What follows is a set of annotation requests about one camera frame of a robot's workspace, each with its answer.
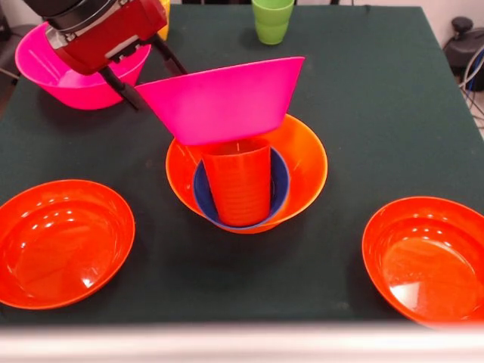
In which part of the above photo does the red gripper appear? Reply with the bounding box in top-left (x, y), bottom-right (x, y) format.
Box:
top-left (45, 0), bottom-right (189, 112)

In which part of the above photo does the pink large bowl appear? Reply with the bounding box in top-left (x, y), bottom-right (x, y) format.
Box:
top-left (14, 21), bottom-right (152, 110)
top-left (134, 56), bottom-right (306, 147)

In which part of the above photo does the red-orange plastic cup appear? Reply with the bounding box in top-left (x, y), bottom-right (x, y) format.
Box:
top-left (201, 138), bottom-right (272, 228)

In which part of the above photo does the blue small bowl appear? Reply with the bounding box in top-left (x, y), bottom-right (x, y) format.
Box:
top-left (193, 147), bottom-right (291, 230)

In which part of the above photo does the orange large bowl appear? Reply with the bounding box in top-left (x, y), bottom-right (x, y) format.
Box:
top-left (165, 113), bottom-right (329, 235)

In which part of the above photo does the red shallow bowl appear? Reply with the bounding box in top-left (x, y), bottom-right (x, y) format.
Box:
top-left (361, 196), bottom-right (484, 329)
top-left (0, 179), bottom-right (136, 311)

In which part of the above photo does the yellow plastic cup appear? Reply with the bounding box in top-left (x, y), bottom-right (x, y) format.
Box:
top-left (157, 0), bottom-right (171, 42)

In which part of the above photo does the green plastic cup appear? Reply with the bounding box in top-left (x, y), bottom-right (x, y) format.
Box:
top-left (251, 0), bottom-right (296, 46)

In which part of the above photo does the dark green tablecloth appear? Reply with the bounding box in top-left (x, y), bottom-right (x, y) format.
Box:
top-left (0, 2), bottom-right (484, 326)

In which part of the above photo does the black pedestal foot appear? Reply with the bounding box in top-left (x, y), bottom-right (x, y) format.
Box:
top-left (442, 17), bottom-right (484, 81)
top-left (0, 7), bottom-right (39, 80)

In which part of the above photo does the grey hose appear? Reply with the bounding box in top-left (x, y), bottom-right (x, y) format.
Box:
top-left (459, 45), bottom-right (484, 92)

